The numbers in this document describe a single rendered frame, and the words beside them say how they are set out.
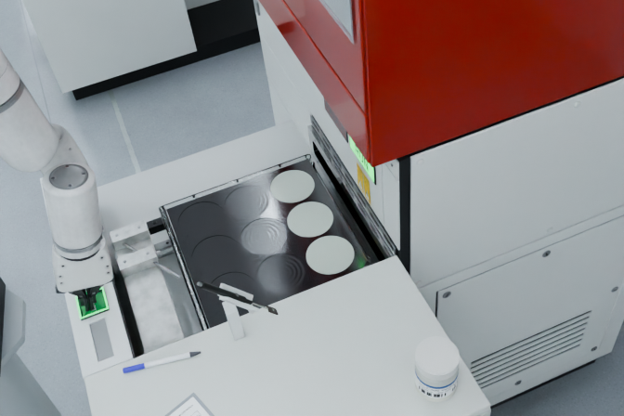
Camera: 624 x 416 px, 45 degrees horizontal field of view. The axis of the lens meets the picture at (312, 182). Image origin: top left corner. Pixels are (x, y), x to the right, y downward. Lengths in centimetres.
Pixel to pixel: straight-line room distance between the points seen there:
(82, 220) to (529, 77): 78
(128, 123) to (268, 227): 183
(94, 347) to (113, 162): 182
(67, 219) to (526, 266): 100
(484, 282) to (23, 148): 102
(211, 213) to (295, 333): 42
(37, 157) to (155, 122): 217
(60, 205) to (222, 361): 39
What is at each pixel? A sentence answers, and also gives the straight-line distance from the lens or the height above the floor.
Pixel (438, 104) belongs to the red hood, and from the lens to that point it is 125.
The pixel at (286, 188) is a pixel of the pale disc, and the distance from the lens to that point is 170.
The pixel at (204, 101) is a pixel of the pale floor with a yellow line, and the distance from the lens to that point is 338.
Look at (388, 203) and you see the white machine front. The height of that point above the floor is 107.
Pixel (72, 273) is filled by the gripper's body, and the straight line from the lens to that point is 142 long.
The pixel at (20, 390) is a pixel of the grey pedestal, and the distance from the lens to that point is 192.
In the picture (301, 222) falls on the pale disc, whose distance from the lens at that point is 163.
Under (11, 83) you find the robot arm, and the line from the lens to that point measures 114.
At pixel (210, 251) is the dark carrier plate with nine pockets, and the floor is 90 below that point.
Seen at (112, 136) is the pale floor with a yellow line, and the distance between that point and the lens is 334.
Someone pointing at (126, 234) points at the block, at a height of 91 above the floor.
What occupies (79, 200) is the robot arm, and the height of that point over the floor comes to 127.
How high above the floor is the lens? 214
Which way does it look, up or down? 47 degrees down
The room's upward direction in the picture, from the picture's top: 8 degrees counter-clockwise
